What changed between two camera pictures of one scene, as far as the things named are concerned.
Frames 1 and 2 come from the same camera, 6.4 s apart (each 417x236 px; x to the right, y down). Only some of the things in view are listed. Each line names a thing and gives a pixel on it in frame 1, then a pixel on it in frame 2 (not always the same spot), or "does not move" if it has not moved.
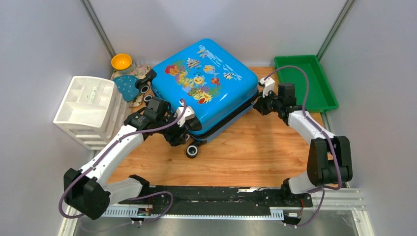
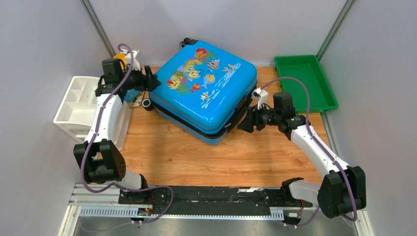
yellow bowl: (121, 62) does not move
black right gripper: (260, 105) -> (252, 119)
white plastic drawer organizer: (90, 110) does not move
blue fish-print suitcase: (208, 82) does not move
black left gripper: (177, 137) -> (149, 84)
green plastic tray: (320, 96) does not move
